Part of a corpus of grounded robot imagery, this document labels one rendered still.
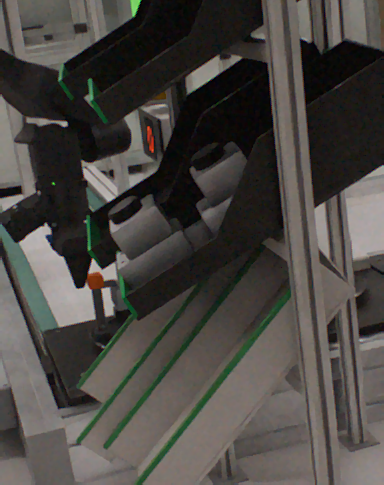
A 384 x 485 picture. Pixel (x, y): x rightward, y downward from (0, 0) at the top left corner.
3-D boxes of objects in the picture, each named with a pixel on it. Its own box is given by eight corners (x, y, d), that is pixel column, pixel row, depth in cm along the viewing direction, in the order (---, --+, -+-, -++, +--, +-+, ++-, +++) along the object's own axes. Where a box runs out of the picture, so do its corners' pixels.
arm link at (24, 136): (33, 126, 116) (93, 111, 122) (5, 124, 120) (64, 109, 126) (44, 183, 118) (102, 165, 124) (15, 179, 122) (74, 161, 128)
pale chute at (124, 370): (112, 464, 98) (75, 441, 97) (108, 405, 110) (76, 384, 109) (287, 243, 94) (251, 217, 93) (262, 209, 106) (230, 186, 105)
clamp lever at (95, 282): (96, 332, 128) (87, 277, 126) (93, 327, 130) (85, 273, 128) (122, 326, 129) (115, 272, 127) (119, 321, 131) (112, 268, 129)
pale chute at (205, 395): (149, 543, 84) (106, 519, 83) (139, 468, 97) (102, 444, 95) (356, 290, 80) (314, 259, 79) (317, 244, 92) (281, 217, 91)
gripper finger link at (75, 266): (94, 232, 126) (48, 242, 125) (100, 239, 123) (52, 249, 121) (102, 282, 128) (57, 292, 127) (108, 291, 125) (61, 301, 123)
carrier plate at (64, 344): (71, 413, 118) (69, 397, 118) (43, 343, 140) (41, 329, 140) (258, 366, 124) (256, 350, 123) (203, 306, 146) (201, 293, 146)
